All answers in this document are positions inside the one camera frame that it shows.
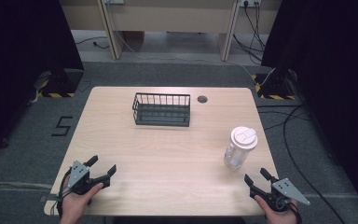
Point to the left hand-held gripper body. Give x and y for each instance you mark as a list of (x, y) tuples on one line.
[(78, 174)]

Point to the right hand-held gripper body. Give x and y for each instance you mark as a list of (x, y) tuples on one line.
[(284, 189)]

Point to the clear bottle with white lid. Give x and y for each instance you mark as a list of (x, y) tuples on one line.
[(240, 146)]

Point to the person's right hand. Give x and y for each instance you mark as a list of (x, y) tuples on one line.
[(278, 217)]

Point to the person's left hand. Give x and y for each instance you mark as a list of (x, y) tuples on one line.
[(74, 205)]

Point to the stand base with hazard tape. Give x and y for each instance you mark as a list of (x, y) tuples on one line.
[(60, 85), (273, 88)]

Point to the black curtain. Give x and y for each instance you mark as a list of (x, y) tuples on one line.
[(338, 77), (18, 62)]

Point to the beige desk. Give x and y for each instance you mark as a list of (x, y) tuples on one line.
[(167, 15)]

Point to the white wall socket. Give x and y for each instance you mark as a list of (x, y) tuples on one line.
[(250, 2)]

